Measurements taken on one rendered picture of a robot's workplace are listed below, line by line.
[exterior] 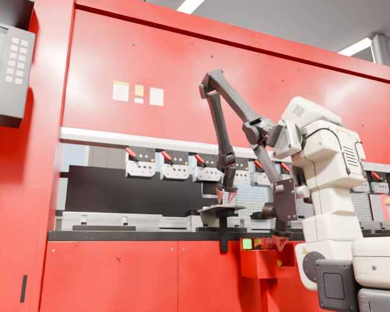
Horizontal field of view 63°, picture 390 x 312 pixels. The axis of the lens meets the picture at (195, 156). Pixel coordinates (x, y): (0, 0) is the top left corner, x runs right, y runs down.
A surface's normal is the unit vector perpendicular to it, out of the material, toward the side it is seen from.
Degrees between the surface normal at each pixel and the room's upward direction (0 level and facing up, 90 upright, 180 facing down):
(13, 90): 90
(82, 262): 90
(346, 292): 90
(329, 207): 90
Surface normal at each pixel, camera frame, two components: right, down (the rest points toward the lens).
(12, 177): 0.37, -0.26
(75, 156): 0.59, -0.23
